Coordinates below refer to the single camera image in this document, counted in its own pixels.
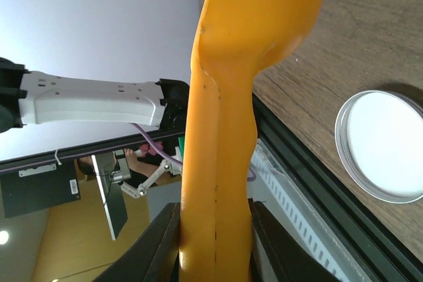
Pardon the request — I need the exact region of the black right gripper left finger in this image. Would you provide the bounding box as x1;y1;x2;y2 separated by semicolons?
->
95;203;180;282

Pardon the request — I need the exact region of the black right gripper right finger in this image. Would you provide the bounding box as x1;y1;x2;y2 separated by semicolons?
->
249;199;338;281

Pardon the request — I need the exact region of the orange plastic scoop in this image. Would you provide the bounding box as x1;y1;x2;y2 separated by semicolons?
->
179;0;322;281

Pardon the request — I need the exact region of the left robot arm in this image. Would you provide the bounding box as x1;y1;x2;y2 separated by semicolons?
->
1;58;190;132

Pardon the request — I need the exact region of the white round lid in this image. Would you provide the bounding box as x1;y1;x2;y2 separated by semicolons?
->
334;90;422;204

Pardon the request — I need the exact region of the light blue slotted rail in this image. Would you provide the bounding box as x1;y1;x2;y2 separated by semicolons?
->
248;140;371;281

